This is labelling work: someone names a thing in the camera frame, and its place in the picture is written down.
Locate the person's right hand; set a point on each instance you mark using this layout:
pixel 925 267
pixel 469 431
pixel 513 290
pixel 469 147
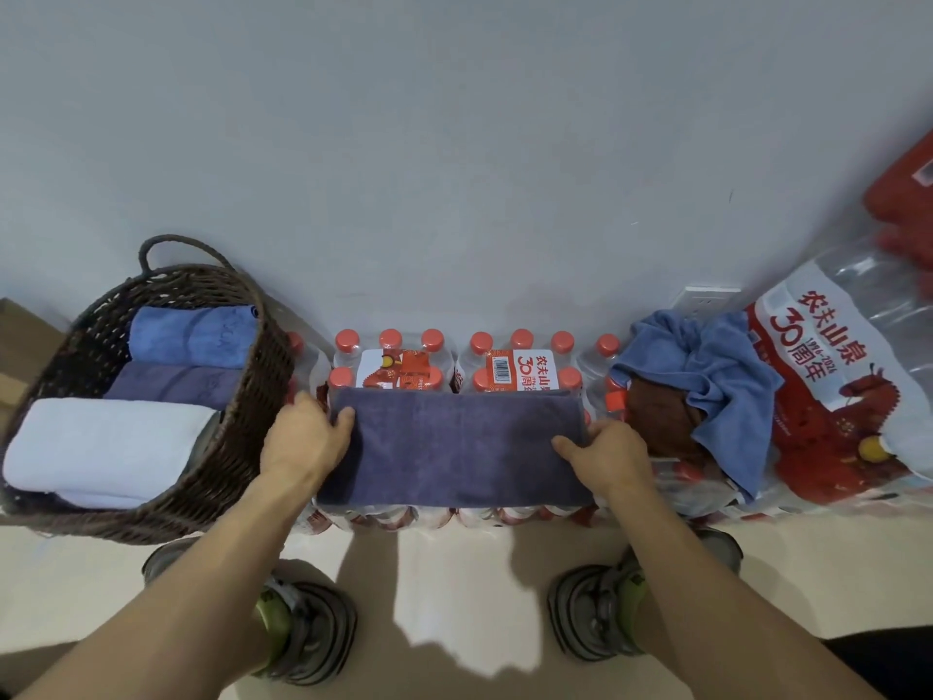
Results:
pixel 612 459

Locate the person's left hand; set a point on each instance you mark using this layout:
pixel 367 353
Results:
pixel 306 448

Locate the dark brown wicker basket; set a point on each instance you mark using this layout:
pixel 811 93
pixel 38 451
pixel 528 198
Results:
pixel 248 444

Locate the brown towel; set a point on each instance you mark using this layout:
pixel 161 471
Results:
pixel 663 422

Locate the light blue towel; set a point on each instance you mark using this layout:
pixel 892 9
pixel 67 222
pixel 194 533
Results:
pixel 193 336
pixel 729 386

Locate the dark blue towel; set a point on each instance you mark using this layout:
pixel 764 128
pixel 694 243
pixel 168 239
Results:
pixel 175 386

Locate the dark grey towel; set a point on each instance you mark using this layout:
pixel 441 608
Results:
pixel 452 444

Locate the cream towel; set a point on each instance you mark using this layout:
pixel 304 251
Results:
pixel 109 448

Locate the person's right forearm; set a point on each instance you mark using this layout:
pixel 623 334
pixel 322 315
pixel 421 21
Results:
pixel 722 612

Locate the person's left forearm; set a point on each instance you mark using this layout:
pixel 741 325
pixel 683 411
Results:
pixel 189 612

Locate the person's right grey shoe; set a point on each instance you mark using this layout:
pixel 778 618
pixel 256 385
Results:
pixel 583 619

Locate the person's grey shoe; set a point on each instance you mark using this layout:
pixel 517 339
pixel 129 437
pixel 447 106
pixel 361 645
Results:
pixel 321 634
pixel 583 619

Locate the person's left grey shoe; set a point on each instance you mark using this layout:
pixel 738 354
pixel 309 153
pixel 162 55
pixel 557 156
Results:
pixel 321 634

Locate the brown paper bag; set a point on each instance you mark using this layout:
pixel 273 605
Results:
pixel 22 342

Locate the white wall socket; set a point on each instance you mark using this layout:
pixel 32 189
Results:
pixel 705 302

